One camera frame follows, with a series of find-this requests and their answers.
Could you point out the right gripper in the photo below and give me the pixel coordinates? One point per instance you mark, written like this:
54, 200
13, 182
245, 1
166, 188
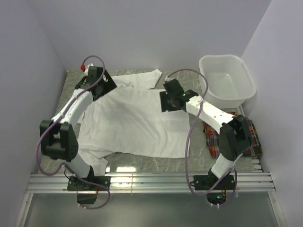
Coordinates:
164, 105

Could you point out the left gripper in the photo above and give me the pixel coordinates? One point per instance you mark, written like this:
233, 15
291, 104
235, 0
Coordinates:
109, 85

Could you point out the white long sleeve shirt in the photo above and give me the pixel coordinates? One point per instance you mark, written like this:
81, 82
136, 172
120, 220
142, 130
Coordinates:
129, 120

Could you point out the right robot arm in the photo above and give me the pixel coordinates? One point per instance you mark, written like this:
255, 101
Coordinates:
234, 133

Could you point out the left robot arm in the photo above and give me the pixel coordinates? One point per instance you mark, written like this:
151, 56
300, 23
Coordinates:
57, 136

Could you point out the folded plaid shirt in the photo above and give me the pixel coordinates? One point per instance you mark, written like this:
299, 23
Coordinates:
212, 141

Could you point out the white plastic basin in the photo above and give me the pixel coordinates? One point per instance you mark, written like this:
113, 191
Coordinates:
228, 81

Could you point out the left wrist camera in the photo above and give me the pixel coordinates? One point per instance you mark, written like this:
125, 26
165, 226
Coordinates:
85, 68

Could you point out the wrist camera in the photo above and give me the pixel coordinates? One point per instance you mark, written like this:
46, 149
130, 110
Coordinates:
85, 68
168, 79

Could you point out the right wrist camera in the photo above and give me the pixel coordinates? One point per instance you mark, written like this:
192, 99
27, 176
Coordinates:
168, 79

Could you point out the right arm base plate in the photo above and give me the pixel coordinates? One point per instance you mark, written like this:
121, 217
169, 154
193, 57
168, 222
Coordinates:
204, 183

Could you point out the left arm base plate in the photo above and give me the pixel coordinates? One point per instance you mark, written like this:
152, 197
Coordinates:
99, 183

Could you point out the aluminium mounting rail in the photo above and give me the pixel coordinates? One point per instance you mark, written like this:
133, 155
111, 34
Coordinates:
148, 183

